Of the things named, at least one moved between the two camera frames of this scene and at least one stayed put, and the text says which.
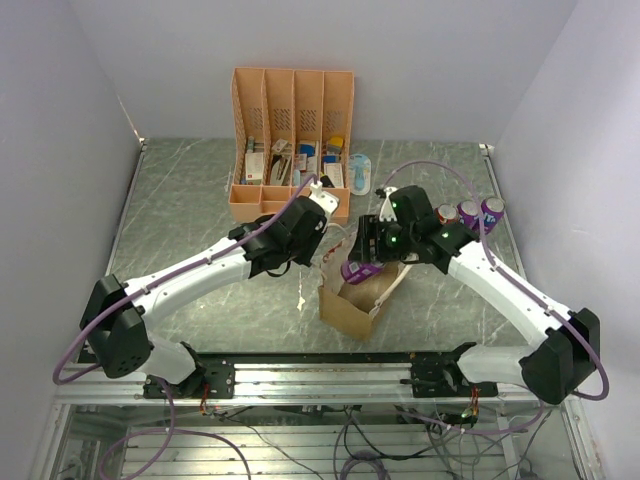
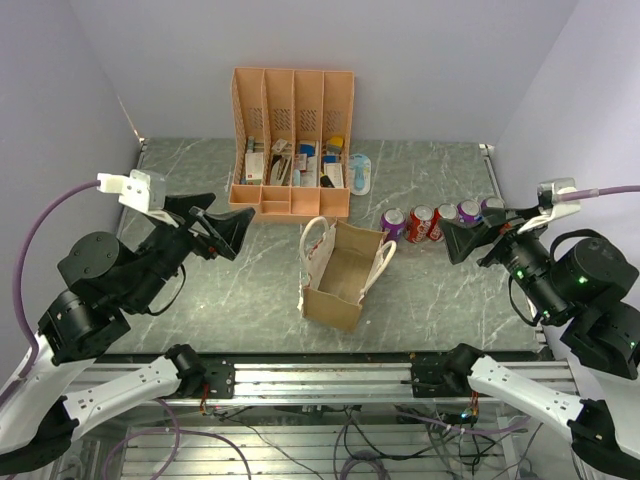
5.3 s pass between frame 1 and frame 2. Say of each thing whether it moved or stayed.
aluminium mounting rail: stayed
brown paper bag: moved
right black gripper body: moved
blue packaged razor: stayed
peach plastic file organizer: stayed
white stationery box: stayed
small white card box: stayed
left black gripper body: moved
